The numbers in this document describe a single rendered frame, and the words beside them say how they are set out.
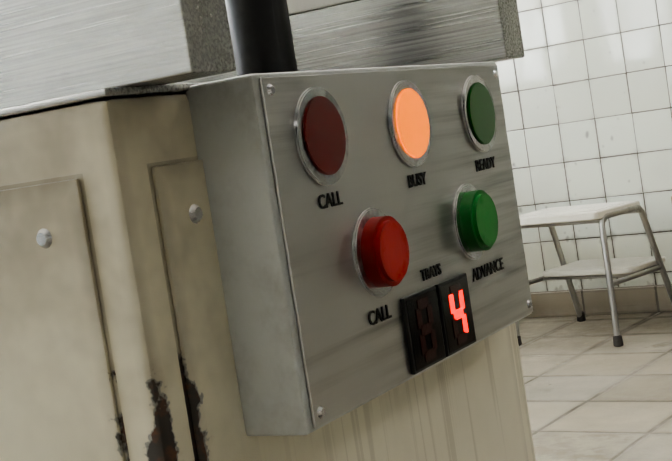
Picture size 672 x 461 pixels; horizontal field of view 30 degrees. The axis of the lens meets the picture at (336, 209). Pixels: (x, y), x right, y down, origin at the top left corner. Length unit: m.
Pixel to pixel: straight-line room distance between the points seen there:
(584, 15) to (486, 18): 4.13
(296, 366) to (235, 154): 0.08
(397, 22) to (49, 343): 0.32
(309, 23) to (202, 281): 0.30
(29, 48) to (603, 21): 4.36
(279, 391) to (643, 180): 4.31
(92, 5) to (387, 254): 0.16
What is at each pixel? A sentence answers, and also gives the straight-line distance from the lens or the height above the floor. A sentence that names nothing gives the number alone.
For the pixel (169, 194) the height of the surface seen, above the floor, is 0.80.
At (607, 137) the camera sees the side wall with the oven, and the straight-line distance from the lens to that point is 4.80.
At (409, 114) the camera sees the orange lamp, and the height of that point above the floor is 0.82.
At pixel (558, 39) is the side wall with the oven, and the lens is 4.87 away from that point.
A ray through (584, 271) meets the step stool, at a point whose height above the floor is 0.23.
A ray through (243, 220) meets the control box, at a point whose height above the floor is 0.78.
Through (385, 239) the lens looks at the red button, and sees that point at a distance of 0.52.
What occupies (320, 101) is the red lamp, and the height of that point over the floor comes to 0.83.
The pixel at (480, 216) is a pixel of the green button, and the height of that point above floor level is 0.76.
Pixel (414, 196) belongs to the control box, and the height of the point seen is 0.78.
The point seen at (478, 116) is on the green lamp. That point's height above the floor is 0.81.
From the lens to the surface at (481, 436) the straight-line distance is 0.69.
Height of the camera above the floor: 0.81
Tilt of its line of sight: 3 degrees down
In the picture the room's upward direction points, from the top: 9 degrees counter-clockwise
